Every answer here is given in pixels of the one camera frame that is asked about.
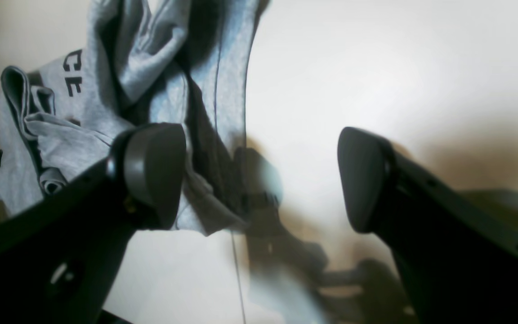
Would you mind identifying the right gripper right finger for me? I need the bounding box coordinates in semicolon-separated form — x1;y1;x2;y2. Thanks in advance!
337;127;518;324

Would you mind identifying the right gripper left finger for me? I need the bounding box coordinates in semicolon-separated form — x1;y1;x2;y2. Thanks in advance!
0;123;187;324

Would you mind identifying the grey T-shirt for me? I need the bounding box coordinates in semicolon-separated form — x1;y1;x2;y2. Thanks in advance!
0;0;264;236

